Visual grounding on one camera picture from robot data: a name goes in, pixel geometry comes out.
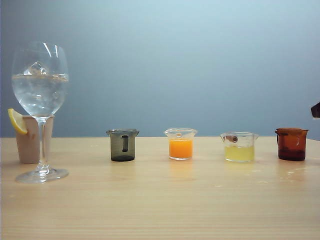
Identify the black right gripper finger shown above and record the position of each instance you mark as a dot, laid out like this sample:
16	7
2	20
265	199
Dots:
316	110

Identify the grey smoked glass measuring cup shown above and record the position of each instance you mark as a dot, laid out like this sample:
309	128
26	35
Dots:
117	150

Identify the clear wine glass with ice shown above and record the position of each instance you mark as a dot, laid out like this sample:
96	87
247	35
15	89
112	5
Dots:
40	95

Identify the amber glass measuring cup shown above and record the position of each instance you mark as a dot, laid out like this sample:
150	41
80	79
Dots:
291	147

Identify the clear cup with orange juice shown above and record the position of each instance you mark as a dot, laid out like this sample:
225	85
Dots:
180	148

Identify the beige paper cup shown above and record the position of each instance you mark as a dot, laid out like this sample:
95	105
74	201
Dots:
27	147

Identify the yellow lemon slice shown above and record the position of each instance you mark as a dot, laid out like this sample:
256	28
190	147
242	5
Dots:
16	121

